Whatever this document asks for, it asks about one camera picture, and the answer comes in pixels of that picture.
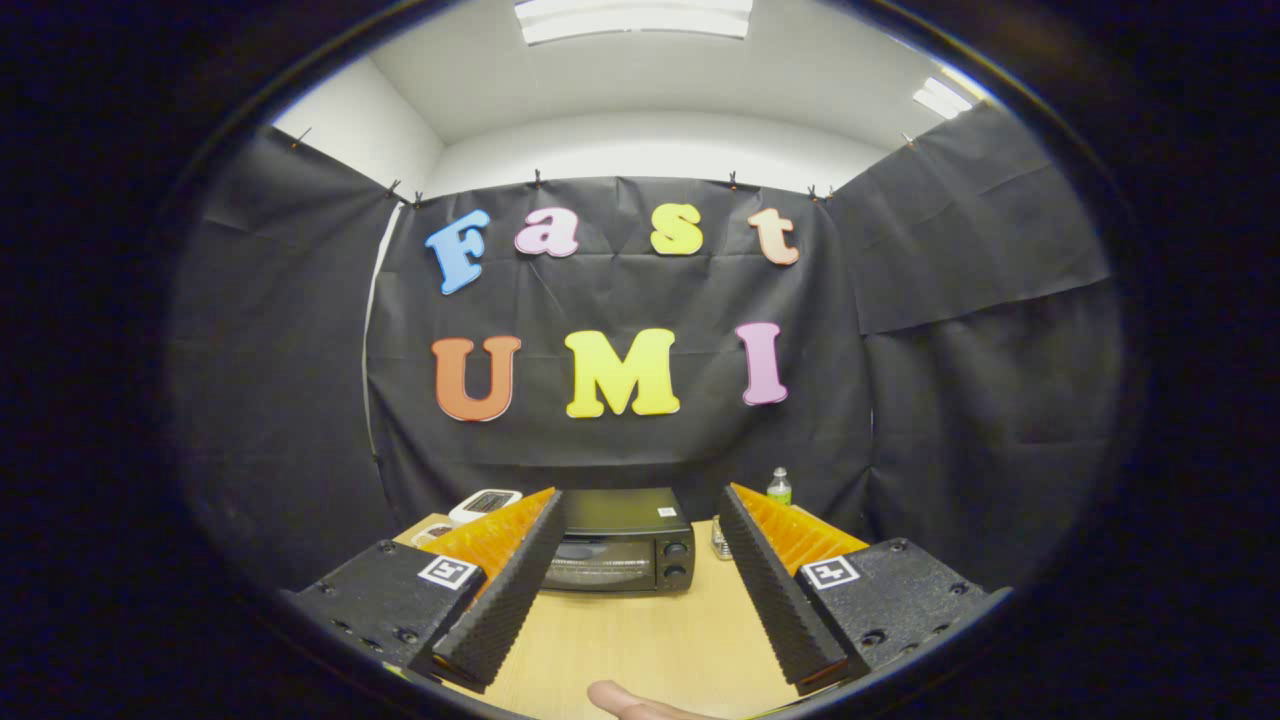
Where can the white pop-up toaster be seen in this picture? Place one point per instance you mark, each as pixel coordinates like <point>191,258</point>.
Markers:
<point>485,503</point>

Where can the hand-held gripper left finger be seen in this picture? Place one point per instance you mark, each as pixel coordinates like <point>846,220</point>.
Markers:
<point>510,605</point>

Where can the ceiling light panel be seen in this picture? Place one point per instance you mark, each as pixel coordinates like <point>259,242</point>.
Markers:
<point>942,98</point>
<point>630,20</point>

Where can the black toaster oven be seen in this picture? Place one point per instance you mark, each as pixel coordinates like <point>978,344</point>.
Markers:
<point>620,540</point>

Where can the clear glass cup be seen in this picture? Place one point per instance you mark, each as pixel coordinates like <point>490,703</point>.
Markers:
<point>720,540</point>

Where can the small white dish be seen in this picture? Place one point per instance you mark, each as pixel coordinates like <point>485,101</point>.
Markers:
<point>432,535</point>

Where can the green label plastic bottle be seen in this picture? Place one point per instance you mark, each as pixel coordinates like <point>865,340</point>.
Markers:
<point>779,488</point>

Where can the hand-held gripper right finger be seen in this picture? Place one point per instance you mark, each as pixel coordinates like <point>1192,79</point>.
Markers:
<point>780,610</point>

